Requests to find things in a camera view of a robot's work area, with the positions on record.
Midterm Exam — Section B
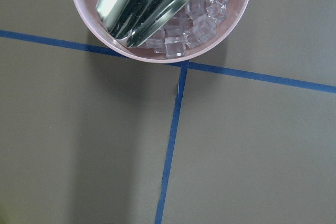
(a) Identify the clear ice cubes pile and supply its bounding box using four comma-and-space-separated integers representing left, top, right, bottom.
140, 0, 230, 59

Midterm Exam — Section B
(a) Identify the metal ice scoop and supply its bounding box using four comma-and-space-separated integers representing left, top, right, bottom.
96, 0, 189, 48

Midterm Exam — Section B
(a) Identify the pink bowl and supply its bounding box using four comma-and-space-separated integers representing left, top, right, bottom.
73, 0, 249, 63

